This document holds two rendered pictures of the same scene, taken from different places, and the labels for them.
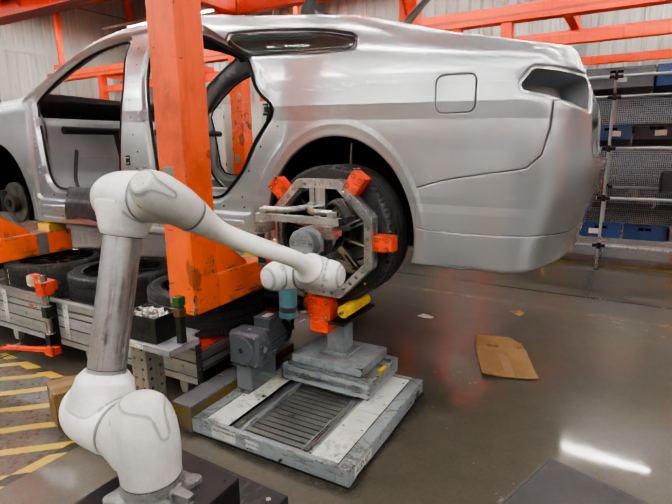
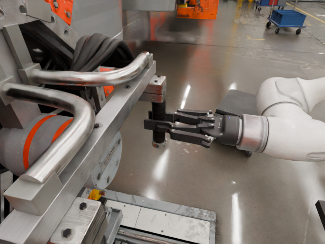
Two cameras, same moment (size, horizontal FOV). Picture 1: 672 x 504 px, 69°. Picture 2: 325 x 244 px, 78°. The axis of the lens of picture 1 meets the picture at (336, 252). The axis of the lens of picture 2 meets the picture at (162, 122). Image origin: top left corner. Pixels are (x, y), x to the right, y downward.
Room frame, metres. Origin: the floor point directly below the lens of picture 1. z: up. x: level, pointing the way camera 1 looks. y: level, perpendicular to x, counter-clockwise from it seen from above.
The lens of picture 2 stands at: (2.06, 0.45, 1.15)
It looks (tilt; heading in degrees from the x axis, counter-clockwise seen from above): 37 degrees down; 254
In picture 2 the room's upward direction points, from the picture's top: straight up
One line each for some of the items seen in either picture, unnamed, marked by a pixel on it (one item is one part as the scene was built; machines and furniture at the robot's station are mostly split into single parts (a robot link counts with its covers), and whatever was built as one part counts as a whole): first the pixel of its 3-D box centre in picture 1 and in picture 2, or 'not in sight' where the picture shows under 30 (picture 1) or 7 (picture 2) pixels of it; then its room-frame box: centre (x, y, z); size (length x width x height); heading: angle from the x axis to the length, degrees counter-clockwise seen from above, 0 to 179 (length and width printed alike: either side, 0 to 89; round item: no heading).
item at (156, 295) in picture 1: (207, 299); not in sight; (2.75, 0.76, 0.39); 0.66 x 0.66 x 0.24
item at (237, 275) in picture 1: (240, 258); not in sight; (2.49, 0.50, 0.69); 0.52 x 0.17 x 0.35; 151
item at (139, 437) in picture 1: (144, 434); not in sight; (1.12, 0.50, 0.55); 0.18 x 0.16 x 0.22; 58
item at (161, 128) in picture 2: not in sight; (166, 131); (1.94, 0.08, 0.83); 0.05 x 0.03 x 0.01; 152
